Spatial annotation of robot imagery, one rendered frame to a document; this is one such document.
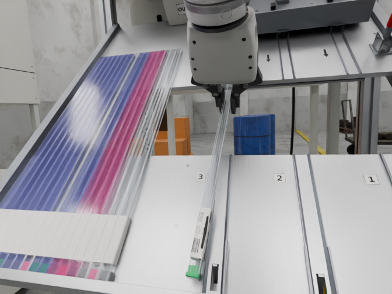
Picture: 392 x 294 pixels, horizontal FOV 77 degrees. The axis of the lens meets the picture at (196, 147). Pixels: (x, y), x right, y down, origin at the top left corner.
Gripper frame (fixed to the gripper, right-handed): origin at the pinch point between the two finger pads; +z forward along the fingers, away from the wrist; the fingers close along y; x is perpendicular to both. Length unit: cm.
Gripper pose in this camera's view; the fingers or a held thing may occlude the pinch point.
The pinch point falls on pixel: (227, 100)
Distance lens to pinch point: 45.6
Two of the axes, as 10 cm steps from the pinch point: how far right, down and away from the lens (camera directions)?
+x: -2.0, 8.1, -5.6
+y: -9.6, -0.6, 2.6
